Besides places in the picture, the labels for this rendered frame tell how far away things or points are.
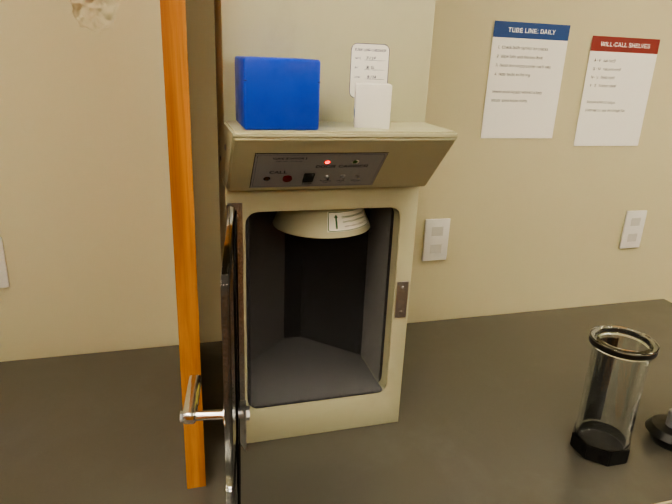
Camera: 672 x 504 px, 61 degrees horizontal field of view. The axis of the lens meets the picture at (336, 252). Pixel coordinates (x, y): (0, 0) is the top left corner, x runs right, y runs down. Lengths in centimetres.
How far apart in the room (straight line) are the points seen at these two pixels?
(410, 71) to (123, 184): 69
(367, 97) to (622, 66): 101
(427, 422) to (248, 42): 76
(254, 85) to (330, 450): 64
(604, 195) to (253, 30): 119
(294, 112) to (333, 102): 14
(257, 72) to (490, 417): 80
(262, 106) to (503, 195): 94
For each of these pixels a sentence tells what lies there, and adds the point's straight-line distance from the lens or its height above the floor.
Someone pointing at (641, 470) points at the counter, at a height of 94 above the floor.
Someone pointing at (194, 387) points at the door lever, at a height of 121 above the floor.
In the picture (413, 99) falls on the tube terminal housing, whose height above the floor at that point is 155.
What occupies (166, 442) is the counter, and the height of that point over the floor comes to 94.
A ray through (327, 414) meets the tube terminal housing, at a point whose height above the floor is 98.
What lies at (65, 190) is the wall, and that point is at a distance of 134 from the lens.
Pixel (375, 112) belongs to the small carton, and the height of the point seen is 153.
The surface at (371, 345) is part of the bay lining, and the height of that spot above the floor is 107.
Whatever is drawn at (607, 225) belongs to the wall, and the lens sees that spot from 181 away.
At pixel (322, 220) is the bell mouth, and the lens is 95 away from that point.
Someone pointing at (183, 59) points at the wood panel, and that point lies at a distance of 77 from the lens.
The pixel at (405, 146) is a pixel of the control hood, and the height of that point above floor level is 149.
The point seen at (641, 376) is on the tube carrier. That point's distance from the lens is 110.
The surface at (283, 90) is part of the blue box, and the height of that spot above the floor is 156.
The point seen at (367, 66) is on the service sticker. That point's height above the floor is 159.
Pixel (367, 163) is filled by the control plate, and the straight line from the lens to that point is 84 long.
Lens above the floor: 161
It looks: 19 degrees down
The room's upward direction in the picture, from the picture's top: 2 degrees clockwise
